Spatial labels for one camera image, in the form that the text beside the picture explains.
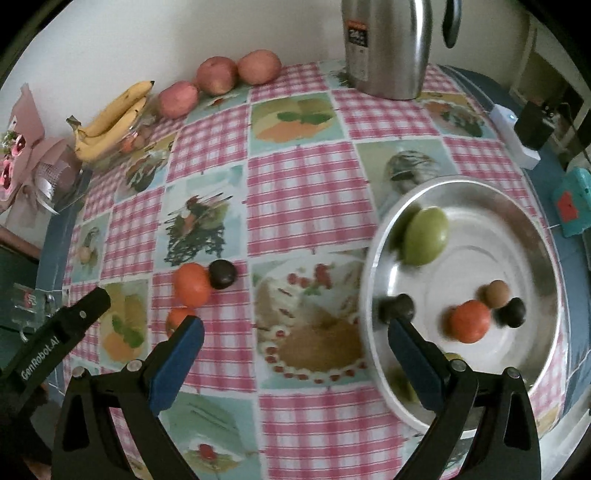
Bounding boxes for orange tangerine with stem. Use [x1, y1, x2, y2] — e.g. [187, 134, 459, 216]
[165, 307, 195, 338]

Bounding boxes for brown kiwi fruit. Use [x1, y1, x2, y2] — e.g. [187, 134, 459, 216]
[484, 279, 511, 309]

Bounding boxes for dark heart-shaped plum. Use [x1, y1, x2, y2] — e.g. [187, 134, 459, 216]
[378, 293, 416, 324]

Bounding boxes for dark round plum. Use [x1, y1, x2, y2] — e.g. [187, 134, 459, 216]
[207, 259, 238, 290]

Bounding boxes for clear glass jar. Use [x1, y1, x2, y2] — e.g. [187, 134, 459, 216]
[10, 283, 57, 343]

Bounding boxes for round stainless steel plate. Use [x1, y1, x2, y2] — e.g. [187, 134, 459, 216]
[360, 176, 563, 433]

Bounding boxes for teal plastic box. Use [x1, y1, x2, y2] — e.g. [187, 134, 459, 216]
[551, 167, 591, 237]

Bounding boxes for glass fruit bowl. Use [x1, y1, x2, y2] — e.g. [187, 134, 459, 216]
[68, 96, 160, 173]

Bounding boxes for yellow banana bunch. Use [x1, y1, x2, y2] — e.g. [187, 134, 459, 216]
[66, 80, 154, 163]

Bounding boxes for checkered fruit tablecloth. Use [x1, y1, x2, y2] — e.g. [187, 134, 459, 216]
[63, 61, 546, 479]

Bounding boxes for black power adapter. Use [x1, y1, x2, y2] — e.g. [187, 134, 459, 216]
[514, 101, 555, 151]

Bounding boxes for white power strip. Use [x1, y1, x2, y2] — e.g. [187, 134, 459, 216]
[489, 104, 541, 170]

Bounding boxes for red apple left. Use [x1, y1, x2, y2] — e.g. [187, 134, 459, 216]
[157, 81, 198, 120]

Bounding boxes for red apple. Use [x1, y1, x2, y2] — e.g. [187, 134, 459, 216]
[157, 81, 198, 120]
[238, 49, 283, 86]
[195, 56, 238, 96]

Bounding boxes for red apple middle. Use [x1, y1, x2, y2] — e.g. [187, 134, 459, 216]
[195, 56, 238, 96]

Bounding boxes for white shelf unit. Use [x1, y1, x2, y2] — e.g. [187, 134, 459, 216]
[510, 16, 590, 158]

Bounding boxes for red apple right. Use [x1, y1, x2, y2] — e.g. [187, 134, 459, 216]
[238, 49, 283, 86]

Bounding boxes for stainless steel thermos jug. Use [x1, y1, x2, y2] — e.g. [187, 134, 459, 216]
[341, 0, 433, 101]

